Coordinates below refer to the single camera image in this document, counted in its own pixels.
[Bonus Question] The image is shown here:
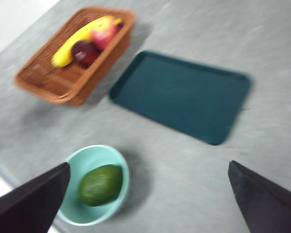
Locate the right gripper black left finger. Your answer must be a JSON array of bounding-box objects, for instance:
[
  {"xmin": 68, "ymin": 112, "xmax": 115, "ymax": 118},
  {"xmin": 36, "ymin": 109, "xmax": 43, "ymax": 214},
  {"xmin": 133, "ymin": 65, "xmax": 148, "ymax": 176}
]
[{"xmin": 0, "ymin": 162, "xmax": 71, "ymax": 233}]

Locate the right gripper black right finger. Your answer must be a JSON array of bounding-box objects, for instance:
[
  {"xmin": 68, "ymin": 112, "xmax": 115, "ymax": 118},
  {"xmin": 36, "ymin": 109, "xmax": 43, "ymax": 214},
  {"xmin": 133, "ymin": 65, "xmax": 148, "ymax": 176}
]
[{"xmin": 227, "ymin": 160, "xmax": 291, "ymax": 233}]

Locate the green avocado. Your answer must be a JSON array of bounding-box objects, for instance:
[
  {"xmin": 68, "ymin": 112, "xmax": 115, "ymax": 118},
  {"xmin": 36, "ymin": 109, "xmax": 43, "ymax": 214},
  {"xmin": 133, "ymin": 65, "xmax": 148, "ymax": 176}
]
[{"xmin": 77, "ymin": 164, "xmax": 124, "ymax": 207}]

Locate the teal ribbed bowl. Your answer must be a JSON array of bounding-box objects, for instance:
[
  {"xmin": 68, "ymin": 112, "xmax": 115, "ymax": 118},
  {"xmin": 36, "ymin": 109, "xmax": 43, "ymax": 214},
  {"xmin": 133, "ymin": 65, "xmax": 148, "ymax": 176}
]
[{"xmin": 57, "ymin": 144, "xmax": 130, "ymax": 226}]

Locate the brown wicker basket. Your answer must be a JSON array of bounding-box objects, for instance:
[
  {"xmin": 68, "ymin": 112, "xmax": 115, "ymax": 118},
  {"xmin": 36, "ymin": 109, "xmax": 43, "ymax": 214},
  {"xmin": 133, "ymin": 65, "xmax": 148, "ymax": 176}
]
[{"xmin": 14, "ymin": 6, "xmax": 136, "ymax": 107}]

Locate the dark rectangular tray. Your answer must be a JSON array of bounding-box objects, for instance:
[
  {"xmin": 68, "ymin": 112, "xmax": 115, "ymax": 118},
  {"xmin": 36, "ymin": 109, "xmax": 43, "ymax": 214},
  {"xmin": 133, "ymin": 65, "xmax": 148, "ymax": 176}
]
[{"xmin": 108, "ymin": 50, "xmax": 252, "ymax": 146}]

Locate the dark purple plum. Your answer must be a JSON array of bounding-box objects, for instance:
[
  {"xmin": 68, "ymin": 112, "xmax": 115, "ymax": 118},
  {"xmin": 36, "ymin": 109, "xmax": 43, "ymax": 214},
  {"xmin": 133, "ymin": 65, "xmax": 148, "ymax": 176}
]
[{"xmin": 71, "ymin": 40, "xmax": 100, "ymax": 66}]

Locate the yellow banana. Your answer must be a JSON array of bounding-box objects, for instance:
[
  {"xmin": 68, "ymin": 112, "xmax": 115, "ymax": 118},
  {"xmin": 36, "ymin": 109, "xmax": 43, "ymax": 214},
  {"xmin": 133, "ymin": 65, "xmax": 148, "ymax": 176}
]
[{"xmin": 51, "ymin": 15, "xmax": 123, "ymax": 68}]

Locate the red apple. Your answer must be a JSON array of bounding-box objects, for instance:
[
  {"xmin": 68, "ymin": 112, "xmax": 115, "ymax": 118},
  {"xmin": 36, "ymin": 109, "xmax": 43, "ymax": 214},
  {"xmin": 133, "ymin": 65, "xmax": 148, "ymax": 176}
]
[{"xmin": 91, "ymin": 19, "xmax": 121, "ymax": 51}]

